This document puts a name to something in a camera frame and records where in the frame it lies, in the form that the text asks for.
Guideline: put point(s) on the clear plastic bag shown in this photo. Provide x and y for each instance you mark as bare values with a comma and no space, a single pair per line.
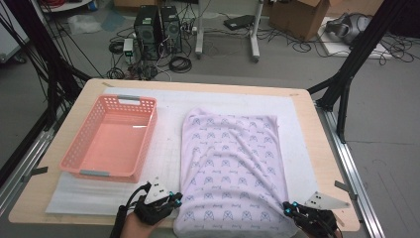
84,23

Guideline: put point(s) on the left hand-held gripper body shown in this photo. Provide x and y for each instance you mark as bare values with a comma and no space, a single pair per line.
153,208

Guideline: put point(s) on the person's left hand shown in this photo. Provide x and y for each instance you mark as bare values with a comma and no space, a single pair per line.
138,229

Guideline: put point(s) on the pink plastic basket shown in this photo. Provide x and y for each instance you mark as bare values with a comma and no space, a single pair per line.
112,145

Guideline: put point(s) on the white stand leg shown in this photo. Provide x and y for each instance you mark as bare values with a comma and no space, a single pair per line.
199,33
255,39

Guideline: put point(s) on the white flat board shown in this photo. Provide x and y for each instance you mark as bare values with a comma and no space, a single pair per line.
333,48

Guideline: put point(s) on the brown cardboard box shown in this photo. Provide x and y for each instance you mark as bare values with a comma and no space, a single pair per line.
297,20

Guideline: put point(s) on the grey rounded device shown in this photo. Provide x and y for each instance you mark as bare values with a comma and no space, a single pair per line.
346,26

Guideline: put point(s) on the black frame post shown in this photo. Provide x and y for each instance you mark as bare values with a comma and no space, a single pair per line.
56,66
361,49

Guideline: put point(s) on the black flat box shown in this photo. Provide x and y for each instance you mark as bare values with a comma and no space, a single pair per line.
238,22

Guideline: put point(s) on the white adapter box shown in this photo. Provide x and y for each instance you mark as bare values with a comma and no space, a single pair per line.
128,46

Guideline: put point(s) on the black computer tower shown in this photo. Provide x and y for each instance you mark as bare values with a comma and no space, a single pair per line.
171,29
147,33

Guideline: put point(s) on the aluminium rail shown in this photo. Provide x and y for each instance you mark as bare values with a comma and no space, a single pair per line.
29,155
366,221

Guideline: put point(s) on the grey metal bracket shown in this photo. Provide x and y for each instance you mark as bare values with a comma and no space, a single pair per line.
345,187
38,171

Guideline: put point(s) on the white grid mat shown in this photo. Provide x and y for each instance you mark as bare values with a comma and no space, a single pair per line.
231,99

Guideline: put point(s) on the lilac printed towel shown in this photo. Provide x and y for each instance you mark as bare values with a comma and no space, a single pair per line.
231,165

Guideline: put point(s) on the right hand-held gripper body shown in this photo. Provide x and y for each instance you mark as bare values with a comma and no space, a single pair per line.
317,221

